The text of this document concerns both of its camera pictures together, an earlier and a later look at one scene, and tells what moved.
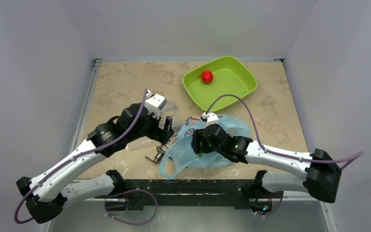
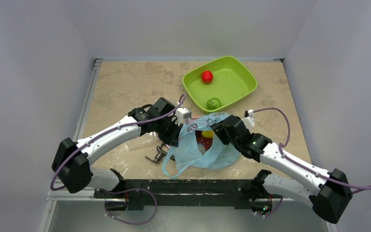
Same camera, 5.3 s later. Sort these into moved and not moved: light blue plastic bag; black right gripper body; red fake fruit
Moved: black right gripper body
Not moved: light blue plastic bag; red fake fruit
